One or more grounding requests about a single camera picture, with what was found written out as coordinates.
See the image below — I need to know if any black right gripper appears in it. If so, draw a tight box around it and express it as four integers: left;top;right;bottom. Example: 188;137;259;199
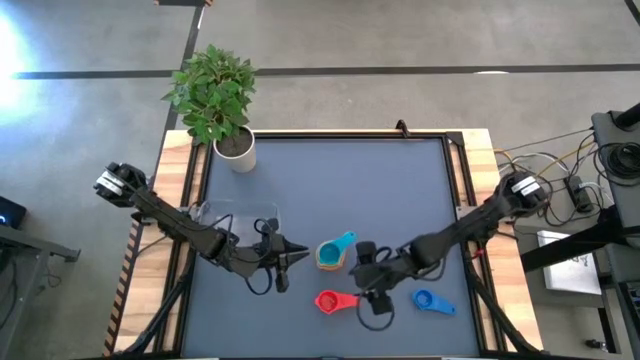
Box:
348;240;426;316

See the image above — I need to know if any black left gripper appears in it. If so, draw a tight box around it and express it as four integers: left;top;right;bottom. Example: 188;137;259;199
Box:
234;218;311;295

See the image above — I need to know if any yellow measuring cup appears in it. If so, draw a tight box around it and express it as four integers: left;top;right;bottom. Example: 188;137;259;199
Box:
315;252;346;270

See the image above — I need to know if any teal measuring cup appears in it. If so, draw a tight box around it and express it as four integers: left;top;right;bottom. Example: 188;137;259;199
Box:
316;230;358;266

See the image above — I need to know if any red measuring cup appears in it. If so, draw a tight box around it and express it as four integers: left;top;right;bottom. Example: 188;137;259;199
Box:
314;289;361;316

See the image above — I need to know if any blue measuring cup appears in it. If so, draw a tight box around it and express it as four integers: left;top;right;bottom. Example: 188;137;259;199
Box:
412;289;457;316

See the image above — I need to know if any clear plastic basket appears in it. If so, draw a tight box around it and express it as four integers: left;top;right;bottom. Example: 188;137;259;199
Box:
189;199;281;251

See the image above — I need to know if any white plant pot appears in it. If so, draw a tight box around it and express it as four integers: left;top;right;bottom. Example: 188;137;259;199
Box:
212;124;258;174

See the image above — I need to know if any yellow black hazard tape strip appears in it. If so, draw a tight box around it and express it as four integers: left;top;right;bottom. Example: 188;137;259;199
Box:
103;219;144;356

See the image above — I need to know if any green leafy plant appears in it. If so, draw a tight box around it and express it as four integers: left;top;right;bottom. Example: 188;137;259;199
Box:
160;43;257;146

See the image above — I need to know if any white paper box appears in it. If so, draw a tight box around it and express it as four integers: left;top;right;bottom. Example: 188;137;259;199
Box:
537;229;604;296

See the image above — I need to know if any black power strip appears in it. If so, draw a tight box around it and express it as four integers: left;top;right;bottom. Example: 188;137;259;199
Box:
564;174;596;214

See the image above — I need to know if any grey metal desk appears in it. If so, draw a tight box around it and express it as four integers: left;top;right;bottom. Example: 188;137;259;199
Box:
0;224;81;360

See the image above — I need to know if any black device with blue light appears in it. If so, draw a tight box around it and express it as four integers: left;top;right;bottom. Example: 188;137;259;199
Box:
0;195;27;230

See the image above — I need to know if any black equipment stand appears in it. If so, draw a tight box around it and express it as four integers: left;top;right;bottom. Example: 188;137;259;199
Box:
519;102;640;360

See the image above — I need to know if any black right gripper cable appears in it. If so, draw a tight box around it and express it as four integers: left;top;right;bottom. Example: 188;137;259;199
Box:
355;244;396;332

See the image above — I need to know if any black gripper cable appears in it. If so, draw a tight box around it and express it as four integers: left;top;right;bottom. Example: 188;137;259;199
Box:
355;244;396;332
209;213;275;296

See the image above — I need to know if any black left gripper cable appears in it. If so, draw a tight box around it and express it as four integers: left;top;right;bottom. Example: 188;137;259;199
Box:
209;213;275;296

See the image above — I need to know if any black aluminium table frame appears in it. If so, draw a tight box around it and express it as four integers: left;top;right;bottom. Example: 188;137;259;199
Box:
107;128;544;360

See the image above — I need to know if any black floor cable tangle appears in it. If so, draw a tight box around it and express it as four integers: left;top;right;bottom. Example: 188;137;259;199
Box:
539;189;609;229

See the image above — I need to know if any grey floor cable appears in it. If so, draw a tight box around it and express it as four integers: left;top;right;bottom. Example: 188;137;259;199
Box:
494;128;596;154

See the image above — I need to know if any black coiled cable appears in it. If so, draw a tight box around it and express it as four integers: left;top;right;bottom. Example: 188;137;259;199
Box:
597;142;640;181

